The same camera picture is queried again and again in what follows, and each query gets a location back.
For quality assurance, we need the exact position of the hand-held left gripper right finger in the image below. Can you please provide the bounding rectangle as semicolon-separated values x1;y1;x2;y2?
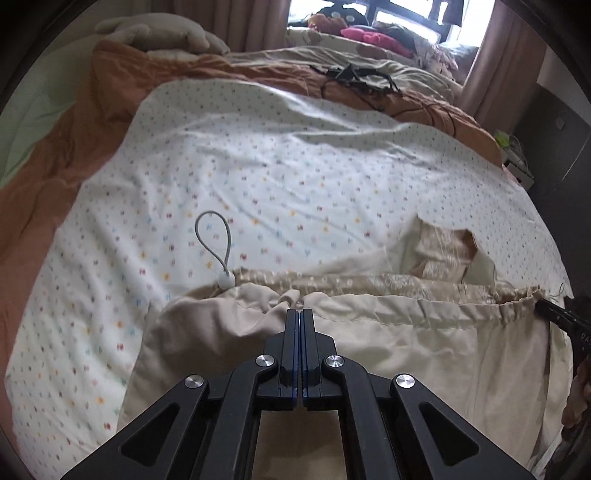
301;308;532;480

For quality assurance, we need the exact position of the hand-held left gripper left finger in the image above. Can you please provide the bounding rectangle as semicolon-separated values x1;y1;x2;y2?
60;308;302;480

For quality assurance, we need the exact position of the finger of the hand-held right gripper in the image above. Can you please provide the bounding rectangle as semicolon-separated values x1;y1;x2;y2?
534;298;575;334

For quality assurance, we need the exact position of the beige jacket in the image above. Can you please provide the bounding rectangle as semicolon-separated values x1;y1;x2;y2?
117;211;573;480

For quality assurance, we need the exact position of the person's right hand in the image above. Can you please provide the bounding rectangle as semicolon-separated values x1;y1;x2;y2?
561;369;591;430

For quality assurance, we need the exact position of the white nightstand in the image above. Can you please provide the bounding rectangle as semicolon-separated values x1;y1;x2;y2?
501;134;536;188

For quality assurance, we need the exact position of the white dotted blanket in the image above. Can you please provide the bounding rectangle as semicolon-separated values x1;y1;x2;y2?
4;76;566;467

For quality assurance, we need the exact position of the beige quilt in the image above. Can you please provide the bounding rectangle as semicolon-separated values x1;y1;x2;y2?
226;44;455;102

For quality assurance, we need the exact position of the orange duvet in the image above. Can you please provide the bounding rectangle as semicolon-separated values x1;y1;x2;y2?
0;39;504;301

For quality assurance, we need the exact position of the printed window bench cushion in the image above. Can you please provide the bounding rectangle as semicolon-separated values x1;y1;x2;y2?
286;27;356;49

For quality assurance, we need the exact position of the pink plush toy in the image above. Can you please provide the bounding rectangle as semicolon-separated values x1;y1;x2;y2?
341;25;414;56

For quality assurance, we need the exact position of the orange plush toy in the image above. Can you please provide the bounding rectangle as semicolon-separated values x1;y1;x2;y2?
308;13;347;34

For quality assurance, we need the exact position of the light green pillow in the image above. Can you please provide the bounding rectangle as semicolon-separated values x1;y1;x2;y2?
0;74;95;188

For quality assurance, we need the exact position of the black plush toy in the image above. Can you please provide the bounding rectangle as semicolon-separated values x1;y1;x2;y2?
323;0;361;19

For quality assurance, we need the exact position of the grey plush toy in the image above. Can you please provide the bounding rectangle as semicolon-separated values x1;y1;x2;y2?
95;16;232;61

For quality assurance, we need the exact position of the black framed window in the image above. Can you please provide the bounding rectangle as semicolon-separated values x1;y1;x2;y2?
286;0;490;47

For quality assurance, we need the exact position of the black tangled cord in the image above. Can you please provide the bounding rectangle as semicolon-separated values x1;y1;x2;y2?
307;62;402;112

